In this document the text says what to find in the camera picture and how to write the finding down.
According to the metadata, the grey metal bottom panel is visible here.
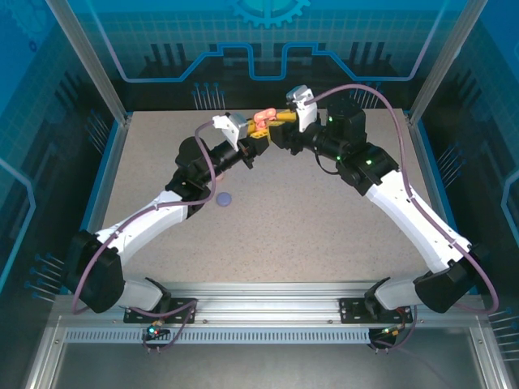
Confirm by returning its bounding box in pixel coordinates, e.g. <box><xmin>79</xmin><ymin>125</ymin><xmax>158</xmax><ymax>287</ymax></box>
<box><xmin>52</xmin><ymin>342</ymin><xmax>487</xmax><ymax>389</ymax></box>

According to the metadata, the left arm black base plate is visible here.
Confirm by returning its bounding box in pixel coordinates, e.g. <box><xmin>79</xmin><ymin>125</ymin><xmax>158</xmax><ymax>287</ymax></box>
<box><xmin>123</xmin><ymin>297</ymin><xmax>198</xmax><ymax>325</ymax></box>

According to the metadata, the coral rounded rectangular charging case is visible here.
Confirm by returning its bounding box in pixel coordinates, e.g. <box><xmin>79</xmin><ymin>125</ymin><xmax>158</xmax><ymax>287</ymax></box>
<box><xmin>252</xmin><ymin>107</ymin><xmax>280</xmax><ymax>130</ymax></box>

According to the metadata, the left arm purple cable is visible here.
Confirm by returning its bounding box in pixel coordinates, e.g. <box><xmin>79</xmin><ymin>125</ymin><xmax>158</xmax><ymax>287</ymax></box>
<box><xmin>71</xmin><ymin>121</ymin><xmax>218</xmax><ymax>353</ymax></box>

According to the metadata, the aluminium frame rail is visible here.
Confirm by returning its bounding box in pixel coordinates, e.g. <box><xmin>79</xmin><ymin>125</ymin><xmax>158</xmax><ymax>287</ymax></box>
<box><xmin>52</xmin><ymin>281</ymin><xmax>487</xmax><ymax>329</ymax></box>

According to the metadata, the slotted grey cable duct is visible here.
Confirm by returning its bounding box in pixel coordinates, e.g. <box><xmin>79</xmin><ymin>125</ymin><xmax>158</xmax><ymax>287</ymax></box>
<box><xmin>64</xmin><ymin>327</ymin><xmax>406</xmax><ymax>345</ymax></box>

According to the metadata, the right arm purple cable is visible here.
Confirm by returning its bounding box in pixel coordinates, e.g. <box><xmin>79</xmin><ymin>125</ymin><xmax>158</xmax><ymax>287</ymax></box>
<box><xmin>307</xmin><ymin>83</ymin><xmax>500</xmax><ymax>353</ymax></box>

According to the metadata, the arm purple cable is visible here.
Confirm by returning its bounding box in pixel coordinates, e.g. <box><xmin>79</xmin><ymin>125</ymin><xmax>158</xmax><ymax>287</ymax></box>
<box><xmin>307</xmin><ymin>83</ymin><xmax>500</xmax><ymax>353</ymax></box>
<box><xmin>71</xmin><ymin>121</ymin><xmax>218</xmax><ymax>353</ymax></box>

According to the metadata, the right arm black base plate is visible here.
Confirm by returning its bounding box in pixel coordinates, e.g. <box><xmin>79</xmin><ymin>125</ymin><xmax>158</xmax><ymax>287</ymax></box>
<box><xmin>339</xmin><ymin>297</ymin><xmax>410</xmax><ymax>325</ymax></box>

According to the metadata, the blue table side trim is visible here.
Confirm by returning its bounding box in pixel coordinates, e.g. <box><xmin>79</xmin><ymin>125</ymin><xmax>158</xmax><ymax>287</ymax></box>
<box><xmin>405</xmin><ymin>109</ymin><xmax>478</xmax><ymax>295</ymax></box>
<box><xmin>60</xmin><ymin>115</ymin><xmax>133</xmax><ymax>295</ymax></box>

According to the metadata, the aluminium corner post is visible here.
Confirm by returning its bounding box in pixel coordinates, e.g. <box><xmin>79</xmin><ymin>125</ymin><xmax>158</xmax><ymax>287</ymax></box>
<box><xmin>407</xmin><ymin>0</ymin><xmax>487</xmax><ymax>125</ymax></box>
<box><xmin>45</xmin><ymin>0</ymin><xmax>133</xmax><ymax>125</ymax></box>

